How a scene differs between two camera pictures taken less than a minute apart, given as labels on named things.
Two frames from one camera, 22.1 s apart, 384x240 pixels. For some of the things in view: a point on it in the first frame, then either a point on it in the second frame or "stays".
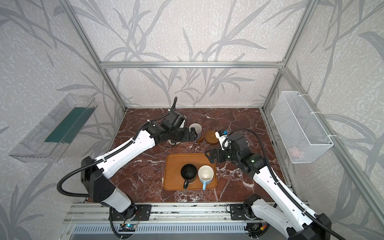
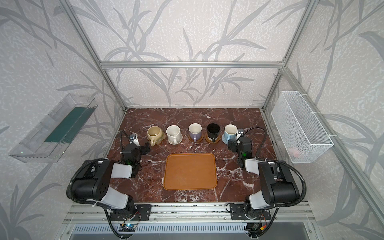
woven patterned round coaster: x=169 y=141 stays
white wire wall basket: x=304 y=136 stays
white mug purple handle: x=198 y=129 stays
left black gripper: x=188 y=134 → x=143 y=148
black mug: x=188 y=172 → x=213 y=130
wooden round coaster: x=210 y=137 stays
